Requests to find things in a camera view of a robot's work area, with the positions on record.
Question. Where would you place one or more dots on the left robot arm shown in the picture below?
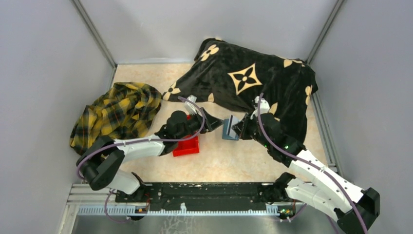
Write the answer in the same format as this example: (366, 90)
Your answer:
(100, 165)

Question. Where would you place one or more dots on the aluminium front rail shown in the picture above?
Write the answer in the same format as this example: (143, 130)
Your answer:
(139, 209)

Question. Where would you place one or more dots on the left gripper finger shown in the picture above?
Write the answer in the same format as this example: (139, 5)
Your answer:
(208, 116)
(213, 123)

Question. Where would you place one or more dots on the yellow plaid shirt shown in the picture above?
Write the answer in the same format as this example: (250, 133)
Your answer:
(126, 111)

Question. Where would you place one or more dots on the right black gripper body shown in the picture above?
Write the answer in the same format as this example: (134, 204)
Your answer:
(250, 124)

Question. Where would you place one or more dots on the red plastic bin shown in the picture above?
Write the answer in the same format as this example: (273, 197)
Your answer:
(187, 147)

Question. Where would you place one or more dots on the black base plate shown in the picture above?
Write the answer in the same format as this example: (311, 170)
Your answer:
(226, 197)

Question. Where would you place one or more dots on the blue card holder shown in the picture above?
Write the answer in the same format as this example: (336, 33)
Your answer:
(224, 135)

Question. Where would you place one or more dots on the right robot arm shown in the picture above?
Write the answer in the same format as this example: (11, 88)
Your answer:
(353, 208)

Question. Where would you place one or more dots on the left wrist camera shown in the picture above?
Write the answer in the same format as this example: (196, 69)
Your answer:
(189, 104)

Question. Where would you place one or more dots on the silver magnetic stripe card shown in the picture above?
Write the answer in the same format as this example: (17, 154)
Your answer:
(230, 122)

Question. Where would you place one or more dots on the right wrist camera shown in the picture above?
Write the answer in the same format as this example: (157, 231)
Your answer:
(261, 105)

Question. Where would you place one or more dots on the black floral blanket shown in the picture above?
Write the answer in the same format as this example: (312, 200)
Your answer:
(232, 76)

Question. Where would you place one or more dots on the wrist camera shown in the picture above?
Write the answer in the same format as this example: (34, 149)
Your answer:
(261, 105)
(189, 104)

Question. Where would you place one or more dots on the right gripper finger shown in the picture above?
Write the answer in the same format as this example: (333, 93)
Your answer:
(242, 134)
(241, 126)

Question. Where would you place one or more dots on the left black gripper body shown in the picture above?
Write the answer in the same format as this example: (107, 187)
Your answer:
(195, 124)

